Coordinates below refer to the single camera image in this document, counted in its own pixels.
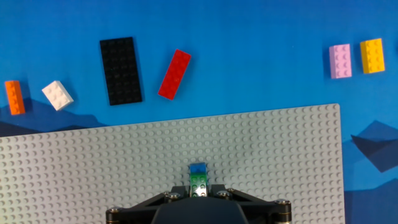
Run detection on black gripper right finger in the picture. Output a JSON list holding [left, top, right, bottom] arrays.
[[207, 184, 292, 224]]

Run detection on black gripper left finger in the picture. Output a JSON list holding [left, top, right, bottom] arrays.
[[105, 185, 190, 224]]

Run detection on green Lego brick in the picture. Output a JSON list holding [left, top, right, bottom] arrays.
[[189, 174, 209, 198]]

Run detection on blue Lego brick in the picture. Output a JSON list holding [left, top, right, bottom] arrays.
[[189, 162, 208, 175]]

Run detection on grey Lego baseplate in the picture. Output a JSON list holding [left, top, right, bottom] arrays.
[[0, 103, 346, 224]]

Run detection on red Lego plate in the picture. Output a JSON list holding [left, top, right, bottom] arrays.
[[157, 49, 192, 101]]

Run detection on black Lego plate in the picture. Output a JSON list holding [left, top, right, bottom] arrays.
[[99, 36, 144, 106]]

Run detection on white Lego brick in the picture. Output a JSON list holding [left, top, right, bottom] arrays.
[[41, 80, 75, 112]]

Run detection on light pink Lego brick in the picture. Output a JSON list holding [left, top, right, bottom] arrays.
[[328, 43, 353, 80]]

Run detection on orange Lego brick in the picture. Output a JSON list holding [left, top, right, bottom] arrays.
[[4, 80, 26, 116]]

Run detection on yellow Lego brick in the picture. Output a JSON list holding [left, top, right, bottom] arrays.
[[359, 38, 386, 75]]

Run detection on blue mountain print cloth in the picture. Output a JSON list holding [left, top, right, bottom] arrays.
[[0, 0, 398, 224]]

